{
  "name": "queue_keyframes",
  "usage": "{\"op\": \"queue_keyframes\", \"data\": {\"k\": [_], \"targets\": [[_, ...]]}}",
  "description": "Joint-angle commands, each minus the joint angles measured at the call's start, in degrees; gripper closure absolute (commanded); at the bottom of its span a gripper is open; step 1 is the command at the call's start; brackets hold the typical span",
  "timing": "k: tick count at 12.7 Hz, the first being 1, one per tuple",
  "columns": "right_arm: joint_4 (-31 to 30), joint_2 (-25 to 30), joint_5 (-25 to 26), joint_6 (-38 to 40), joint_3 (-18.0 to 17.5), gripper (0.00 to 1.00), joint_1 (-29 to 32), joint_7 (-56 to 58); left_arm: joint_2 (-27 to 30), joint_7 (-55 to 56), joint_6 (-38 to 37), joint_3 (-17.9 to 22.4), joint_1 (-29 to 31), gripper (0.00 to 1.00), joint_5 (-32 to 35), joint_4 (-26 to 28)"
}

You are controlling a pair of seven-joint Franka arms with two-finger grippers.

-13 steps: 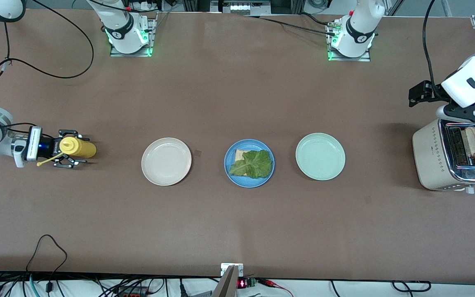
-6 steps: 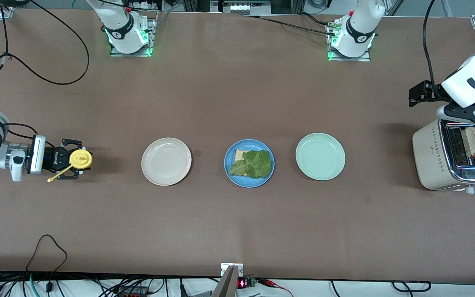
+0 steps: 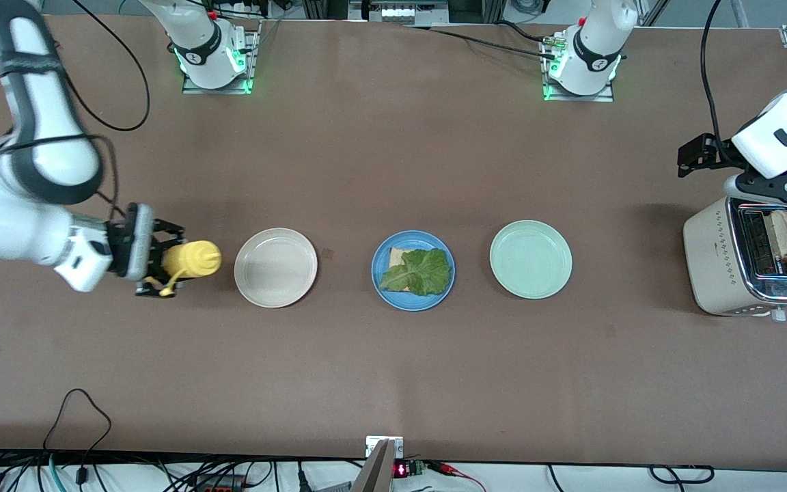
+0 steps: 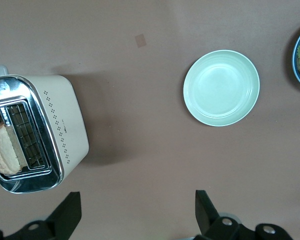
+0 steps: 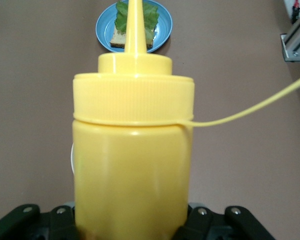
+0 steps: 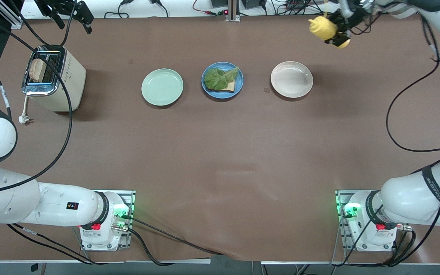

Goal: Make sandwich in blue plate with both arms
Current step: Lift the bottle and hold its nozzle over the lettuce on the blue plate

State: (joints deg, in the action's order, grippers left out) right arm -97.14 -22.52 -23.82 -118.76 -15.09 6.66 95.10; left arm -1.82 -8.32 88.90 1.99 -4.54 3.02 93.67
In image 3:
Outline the yellow mustard squeeze bottle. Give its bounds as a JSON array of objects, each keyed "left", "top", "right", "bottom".
[{"left": 144, "top": 239, "right": 223, "bottom": 297}]

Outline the toasted bread slice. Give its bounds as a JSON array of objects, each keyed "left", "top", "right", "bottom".
[
  {"left": 769, "top": 210, "right": 787, "bottom": 264},
  {"left": 389, "top": 247, "right": 428, "bottom": 292}
]

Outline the green lettuce leaf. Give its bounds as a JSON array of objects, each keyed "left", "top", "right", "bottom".
[{"left": 378, "top": 248, "right": 452, "bottom": 297}]

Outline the beige plate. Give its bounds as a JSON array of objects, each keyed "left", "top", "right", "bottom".
[{"left": 234, "top": 228, "right": 318, "bottom": 309}]

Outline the pale green plate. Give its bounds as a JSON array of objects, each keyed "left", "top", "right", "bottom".
[{"left": 489, "top": 219, "right": 573, "bottom": 300}]

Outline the blue plate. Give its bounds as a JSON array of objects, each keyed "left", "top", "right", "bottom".
[{"left": 371, "top": 230, "right": 456, "bottom": 312}]

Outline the cream and chrome toaster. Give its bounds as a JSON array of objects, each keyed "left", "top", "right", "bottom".
[{"left": 682, "top": 197, "right": 787, "bottom": 322}]

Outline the lit power unit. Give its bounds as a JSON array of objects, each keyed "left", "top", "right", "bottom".
[{"left": 347, "top": 0, "right": 450, "bottom": 26}]

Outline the red clip lead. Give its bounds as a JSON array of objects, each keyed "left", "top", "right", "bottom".
[{"left": 426, "top": 460, "right": 488, "bottom": 492}]

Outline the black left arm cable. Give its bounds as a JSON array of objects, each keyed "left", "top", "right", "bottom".
[{"left": 700, "top": 0, "right": 736, "bottom": 168}]

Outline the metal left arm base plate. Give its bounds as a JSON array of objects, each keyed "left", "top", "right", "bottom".
[{"left": 540, "top": 34, "right": 616, "bottom": 103}]

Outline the black looped cable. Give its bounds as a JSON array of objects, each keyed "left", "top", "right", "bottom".
[{"left": 42, "top": 388, "right": 113, "bottom": 479}]

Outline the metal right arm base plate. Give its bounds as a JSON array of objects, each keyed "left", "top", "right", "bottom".
[{"left": 182, "top": 19, "right": 261, "bottom": 95}]

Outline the teal cable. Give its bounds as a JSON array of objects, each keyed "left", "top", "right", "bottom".
[{"left": 47, "top": 452, "right": 68, "bottom": 492}]

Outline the black cable across table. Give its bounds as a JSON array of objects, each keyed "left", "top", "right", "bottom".
[{"left": 404, "top": 20, "right": 562, "bottom": 59}]

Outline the white metal clamp bracket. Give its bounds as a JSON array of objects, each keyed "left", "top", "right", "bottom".
[{"left": 365, "top": 435, "right": 404, "bottom": 459}]

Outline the grey metal camera pole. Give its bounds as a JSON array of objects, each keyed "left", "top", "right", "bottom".
[{"left": 351, "top": 439, "right": 398, "bottom": 492}]

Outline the black flat loop cable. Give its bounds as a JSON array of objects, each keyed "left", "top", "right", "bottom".
[{"left": 648, "top": 464, "right": 715, "bottom": 484}]

